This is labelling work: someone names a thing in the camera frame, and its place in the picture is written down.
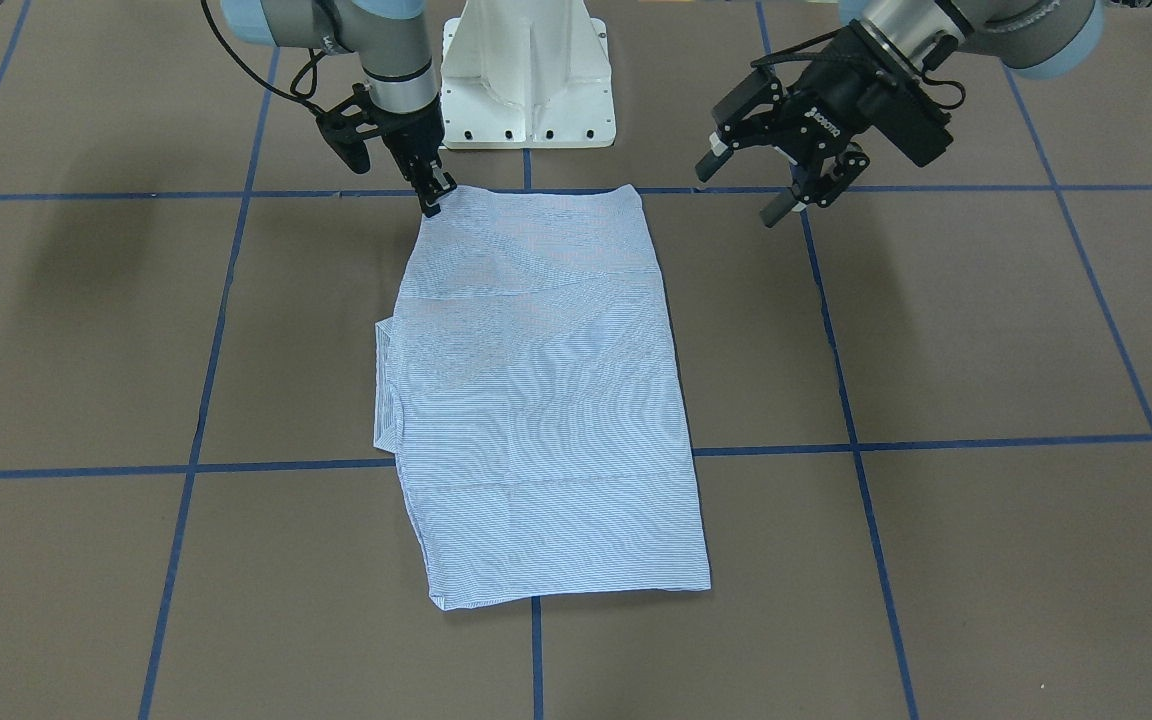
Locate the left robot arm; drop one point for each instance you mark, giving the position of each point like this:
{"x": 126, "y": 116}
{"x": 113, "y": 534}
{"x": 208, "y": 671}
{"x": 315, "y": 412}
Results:
{"x": 1036, "y": 39}

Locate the light blue striped shirt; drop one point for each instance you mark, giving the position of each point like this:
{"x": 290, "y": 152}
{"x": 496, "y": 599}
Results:
{"x": 527, "y": 386}

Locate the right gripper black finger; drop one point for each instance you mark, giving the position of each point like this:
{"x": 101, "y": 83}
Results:
{"x": 431, "y": 184}

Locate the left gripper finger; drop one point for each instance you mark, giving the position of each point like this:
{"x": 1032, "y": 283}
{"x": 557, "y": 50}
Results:
{"x": 818, "y": 182}

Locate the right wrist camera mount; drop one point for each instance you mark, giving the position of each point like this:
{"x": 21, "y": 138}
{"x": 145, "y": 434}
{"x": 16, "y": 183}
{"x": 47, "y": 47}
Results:
{"x": 348, "y": 127}

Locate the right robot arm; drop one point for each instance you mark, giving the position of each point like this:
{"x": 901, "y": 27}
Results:
{"x": 399, "y": 100}

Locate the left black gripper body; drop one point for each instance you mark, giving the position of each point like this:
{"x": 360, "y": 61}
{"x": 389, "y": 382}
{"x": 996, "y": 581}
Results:
{"x": 829, "y": 112}

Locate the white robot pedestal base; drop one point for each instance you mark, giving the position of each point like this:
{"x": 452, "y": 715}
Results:
{"x": 526, "y": 75}

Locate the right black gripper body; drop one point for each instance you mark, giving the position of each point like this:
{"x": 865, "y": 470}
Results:
{"x": 410, "y": 134}

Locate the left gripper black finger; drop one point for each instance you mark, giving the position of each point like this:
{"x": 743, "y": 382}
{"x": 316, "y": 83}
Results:
{"x": 712, "y": 160}

